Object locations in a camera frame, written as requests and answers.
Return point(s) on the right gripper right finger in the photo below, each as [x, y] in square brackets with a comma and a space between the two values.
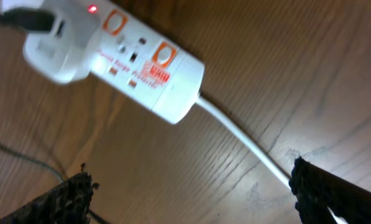
[322, 196]

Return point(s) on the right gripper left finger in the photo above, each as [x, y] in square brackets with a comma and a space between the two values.
[67, 203]

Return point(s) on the white power strip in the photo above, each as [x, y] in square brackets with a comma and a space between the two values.
[133, 58]

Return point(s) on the white USB charger plug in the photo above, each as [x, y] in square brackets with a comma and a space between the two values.
[63, 55]

